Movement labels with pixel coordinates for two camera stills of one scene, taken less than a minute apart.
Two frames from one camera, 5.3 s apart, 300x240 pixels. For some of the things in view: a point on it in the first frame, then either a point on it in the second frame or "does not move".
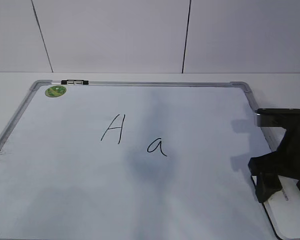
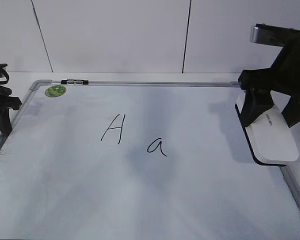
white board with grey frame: [129, 160] does not move
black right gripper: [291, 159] -> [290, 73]
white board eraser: [288, 210] -> [269, 139]
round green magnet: [55, 91] does not move
